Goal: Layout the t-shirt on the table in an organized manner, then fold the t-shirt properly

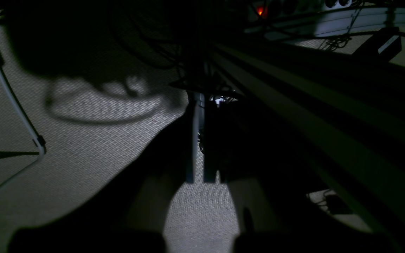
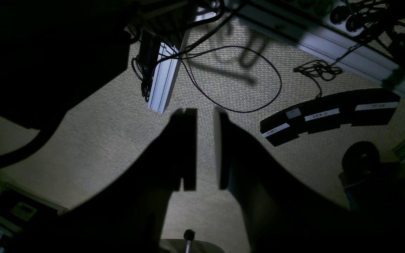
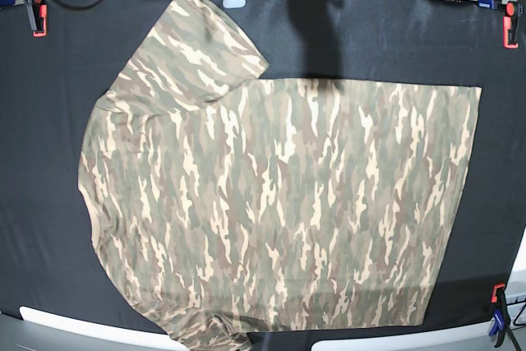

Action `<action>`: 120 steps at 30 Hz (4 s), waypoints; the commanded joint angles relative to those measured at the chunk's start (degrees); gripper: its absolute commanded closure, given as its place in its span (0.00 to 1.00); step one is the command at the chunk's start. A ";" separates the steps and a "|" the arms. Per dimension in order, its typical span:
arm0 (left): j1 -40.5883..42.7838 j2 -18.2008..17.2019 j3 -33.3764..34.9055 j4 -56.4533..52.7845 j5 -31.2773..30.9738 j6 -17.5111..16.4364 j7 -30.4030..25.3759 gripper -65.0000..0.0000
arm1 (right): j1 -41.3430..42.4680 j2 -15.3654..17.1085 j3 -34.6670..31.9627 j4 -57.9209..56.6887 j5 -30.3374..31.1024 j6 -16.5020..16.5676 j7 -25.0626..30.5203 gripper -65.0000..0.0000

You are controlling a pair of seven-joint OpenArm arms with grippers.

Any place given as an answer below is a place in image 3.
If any camouflage t-shirt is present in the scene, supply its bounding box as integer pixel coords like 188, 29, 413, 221
78, 0, 482, 350

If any black table cloth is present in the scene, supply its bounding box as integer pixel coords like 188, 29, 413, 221
1, 0, 525, 333

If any left rear orange clamp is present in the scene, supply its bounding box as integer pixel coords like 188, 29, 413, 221
24, 0, 48, 37

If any orange clamp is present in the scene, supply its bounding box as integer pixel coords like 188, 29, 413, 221
503, 1, 524, 48
24, 0, 48, 37

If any right rear orange clamp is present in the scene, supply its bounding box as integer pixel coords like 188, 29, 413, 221
503, 1, 524, 48

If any front right blue clamp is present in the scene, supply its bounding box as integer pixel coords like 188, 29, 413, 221
488, 283, 510, 349

